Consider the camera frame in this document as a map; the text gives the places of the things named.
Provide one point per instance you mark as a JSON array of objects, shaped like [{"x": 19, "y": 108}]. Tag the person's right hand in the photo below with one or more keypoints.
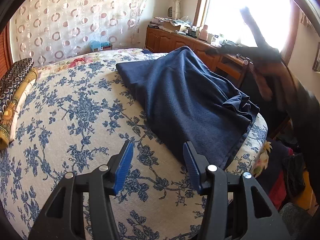
[{"x": 268, "y": 78}]

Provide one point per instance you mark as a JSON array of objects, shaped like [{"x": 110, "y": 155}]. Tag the navy blue towel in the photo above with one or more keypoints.
[{"x": 182, "y": 100}]

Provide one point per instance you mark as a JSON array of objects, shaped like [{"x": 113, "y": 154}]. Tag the grey sleeved right forearm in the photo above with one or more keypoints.
[{"x": 303, "y": 109}]

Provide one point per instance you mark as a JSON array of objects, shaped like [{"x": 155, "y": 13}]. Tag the blue tissue box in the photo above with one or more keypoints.
[{"x": 100, "y": 46}]

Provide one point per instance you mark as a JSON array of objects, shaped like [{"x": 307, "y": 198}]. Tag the pink floral quilt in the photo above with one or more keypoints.
[{"x": 89, "y": 58}]

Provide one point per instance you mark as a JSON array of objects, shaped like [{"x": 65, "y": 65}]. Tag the bright window with frame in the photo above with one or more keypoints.
[{"x": 277, "y": 20}]

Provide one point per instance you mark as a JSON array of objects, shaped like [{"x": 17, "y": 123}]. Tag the blue floral bed sheet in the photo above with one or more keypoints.
[{"x": 74, "y": 121}]

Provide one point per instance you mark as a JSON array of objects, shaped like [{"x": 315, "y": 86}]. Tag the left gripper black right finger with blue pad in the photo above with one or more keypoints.
[{"x": 237, "y": 207}]

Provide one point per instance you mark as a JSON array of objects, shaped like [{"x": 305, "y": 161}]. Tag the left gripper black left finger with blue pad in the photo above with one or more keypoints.
[{"x": 62, "y": 215}]

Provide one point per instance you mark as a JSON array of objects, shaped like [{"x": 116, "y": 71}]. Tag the navy blue t-shirt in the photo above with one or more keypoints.
[{"x": 244, "y": 111}]

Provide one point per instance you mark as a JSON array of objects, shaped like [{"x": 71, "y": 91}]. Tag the long wooden cabinet desk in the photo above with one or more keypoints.
[{"x": 160, "y": 41}]

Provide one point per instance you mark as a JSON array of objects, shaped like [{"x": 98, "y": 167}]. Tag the navy paisley folded cloth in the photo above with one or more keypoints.
[{"x": 12, "y": 80}]

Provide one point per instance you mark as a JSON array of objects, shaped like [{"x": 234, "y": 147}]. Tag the pink white bottle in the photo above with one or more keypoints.
[{"x": 203, "y": 35}]

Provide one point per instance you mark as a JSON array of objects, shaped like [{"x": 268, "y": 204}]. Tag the circle pattern sheer curtain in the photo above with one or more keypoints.
[{"x": 52, "y": 30}]

